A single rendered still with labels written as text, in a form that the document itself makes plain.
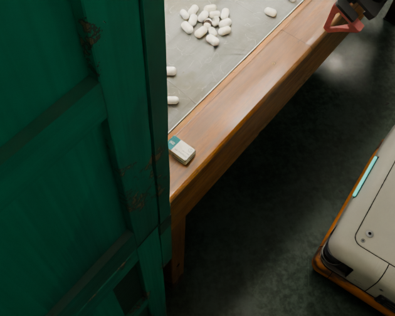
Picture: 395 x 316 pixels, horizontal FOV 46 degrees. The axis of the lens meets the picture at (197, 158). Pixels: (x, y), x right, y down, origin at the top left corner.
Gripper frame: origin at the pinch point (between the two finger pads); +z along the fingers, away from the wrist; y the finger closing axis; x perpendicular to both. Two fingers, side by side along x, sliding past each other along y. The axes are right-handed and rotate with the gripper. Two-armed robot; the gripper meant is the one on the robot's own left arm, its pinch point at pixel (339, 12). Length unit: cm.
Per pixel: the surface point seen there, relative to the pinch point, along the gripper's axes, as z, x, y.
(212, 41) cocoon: 33.5, -13.3, 0.6
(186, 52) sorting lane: 37.0, -16.1, 6.2
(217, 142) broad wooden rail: 25.0, 2.0, 25.3
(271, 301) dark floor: 80, 62, 26
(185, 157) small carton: 24.4, -1.4, 33.4
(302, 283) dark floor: 77, 68, 14
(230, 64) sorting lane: 32.0, -6.3, 3.0
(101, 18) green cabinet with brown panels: -29, -23, 54
